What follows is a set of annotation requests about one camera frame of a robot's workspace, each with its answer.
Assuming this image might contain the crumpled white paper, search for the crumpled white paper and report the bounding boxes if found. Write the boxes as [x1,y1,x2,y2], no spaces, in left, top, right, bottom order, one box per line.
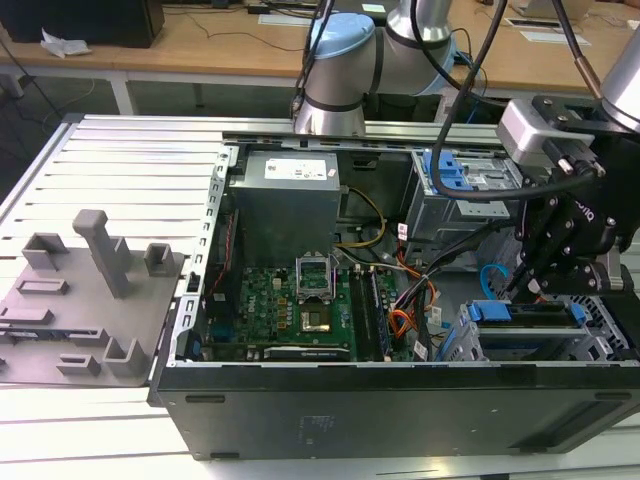
[39,27,92,59]

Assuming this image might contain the white printed paper sheet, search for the white printed paper sheet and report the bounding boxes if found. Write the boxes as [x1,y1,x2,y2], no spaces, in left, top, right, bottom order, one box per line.
[519,29,592,47]

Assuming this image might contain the CPU socket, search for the CPU socket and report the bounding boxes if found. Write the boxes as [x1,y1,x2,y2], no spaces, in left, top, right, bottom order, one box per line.
[298,305,335,335]

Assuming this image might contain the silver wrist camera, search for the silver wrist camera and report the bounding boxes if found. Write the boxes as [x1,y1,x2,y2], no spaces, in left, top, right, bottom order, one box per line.
[496,98,552,166]

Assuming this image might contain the disk wire with white connector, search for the disk wire with white connector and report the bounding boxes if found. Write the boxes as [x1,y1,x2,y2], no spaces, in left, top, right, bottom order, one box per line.
[527,277,552,304]

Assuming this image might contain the black PC case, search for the black PC case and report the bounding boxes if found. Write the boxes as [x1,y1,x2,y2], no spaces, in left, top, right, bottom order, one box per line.
[147,130,640,462]

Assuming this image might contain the black graphics card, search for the black graphics card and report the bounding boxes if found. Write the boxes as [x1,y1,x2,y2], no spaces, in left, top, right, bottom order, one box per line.
[262,344,354,362]

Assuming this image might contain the metal disk bay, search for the metal disk bay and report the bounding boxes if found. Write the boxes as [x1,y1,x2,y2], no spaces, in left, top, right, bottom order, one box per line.
[439,294,632,364]

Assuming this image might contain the orange wire bundle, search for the orange wire bundle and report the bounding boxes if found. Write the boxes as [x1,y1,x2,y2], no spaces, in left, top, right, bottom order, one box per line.
[389,249,437,342]

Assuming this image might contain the blue cables behind arm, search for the blue cables behind arm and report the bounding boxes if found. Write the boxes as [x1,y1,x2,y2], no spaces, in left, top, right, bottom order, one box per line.
[457,49,490,124]

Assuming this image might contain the blue drive cage latch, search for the blue drive cage latch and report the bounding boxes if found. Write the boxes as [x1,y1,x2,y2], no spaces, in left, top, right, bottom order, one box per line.
[422,149,477,197]

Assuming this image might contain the black wrist mount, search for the black wrist mount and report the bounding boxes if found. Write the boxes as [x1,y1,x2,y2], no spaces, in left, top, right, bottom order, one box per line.
[519,93,640,201]

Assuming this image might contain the black cable with copper sleeve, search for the black cable with copper sleeve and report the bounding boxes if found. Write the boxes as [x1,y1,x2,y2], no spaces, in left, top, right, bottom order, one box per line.
[551,0,604,99]

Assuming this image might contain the wooden desk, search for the wooden desk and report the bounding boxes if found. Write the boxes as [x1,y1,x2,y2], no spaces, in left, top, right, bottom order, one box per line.
[0,0,640,115]

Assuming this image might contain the black box on desk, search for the black box on desk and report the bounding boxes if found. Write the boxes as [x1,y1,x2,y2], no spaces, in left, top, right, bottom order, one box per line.
[0,0,166,50]

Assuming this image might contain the yellow and black wire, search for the yellow and black wire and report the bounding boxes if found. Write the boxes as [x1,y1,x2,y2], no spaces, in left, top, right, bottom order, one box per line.
[335,185,389,250]

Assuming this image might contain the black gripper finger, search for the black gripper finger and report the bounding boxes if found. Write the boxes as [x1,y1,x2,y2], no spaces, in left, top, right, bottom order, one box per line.
[529,257,604,297]
[505,195,569,296]

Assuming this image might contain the blue disk wire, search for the blue disk wire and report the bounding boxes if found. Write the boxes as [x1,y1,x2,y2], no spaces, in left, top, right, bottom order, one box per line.
[478,262,512,302]

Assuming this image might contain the gray parts rack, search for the gray parts rack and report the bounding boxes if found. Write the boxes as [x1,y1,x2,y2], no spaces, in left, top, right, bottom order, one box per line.
[0,209,187,389]

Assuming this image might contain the long black arm cable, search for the long black arm cable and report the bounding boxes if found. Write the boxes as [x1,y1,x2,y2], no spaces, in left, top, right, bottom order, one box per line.
[430,0,526,202]

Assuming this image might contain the metal socket cover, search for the metal socket cover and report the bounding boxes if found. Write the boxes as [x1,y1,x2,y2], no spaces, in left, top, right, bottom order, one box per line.
[294,253,335,301]

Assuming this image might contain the gray power supply unit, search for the gray power supply unit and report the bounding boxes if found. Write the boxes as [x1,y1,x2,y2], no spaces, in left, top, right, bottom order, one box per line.
[227,149,344,269]

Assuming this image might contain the black RAM stick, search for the black RAM stick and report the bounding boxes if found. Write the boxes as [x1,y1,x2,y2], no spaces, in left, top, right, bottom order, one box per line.
[368,267,393,361]

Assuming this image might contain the black sleeved wire bundle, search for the black sleeved wire bundle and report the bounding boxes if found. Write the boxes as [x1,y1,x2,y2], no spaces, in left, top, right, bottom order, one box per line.
[392,222,519,311]

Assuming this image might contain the green motherboard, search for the green motherboard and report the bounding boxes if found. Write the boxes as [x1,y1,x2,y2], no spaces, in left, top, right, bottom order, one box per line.
[204,264,416,362]

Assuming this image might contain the metal drive cage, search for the metal drive cage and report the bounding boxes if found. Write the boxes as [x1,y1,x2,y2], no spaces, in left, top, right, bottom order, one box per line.
[404,148,526,242]

